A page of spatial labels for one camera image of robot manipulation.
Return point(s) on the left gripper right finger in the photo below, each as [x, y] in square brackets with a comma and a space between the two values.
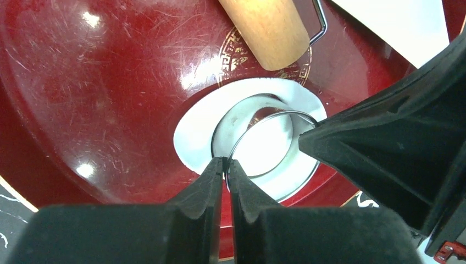
[268, 232]

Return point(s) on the metal spatula wooden handle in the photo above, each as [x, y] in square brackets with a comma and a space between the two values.
[417, 30]

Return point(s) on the wooden double-ended rolling pin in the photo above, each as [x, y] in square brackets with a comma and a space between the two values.
[274, 30]

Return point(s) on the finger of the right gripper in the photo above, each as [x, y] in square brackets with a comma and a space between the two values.
[405, 146]

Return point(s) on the red round tray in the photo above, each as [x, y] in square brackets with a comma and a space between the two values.
[92, 92]

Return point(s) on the metal ring cutter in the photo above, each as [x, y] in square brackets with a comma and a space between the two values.
[261, 132]

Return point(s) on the white dough piece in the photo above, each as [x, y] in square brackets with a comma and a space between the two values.
[193, 135]

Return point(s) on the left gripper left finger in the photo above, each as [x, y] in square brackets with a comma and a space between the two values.
[184, 229]

